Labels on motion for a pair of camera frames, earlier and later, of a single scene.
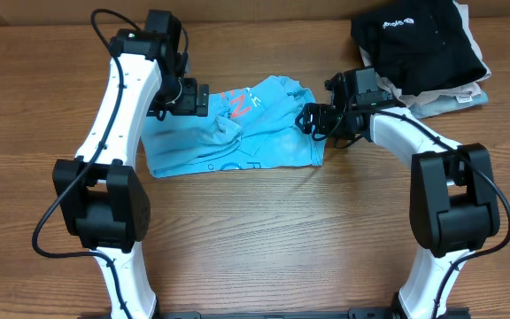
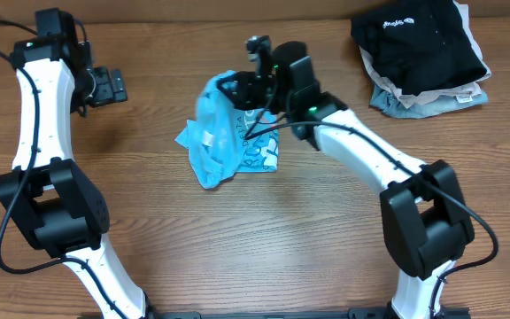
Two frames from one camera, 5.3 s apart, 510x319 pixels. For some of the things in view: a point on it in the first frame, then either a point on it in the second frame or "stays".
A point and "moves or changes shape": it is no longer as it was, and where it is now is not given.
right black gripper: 312,117 → 243,98
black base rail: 359,313 stays
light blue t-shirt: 251,128 moves or changes shape
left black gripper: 203,100 → 116,87
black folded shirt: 418,46 stays
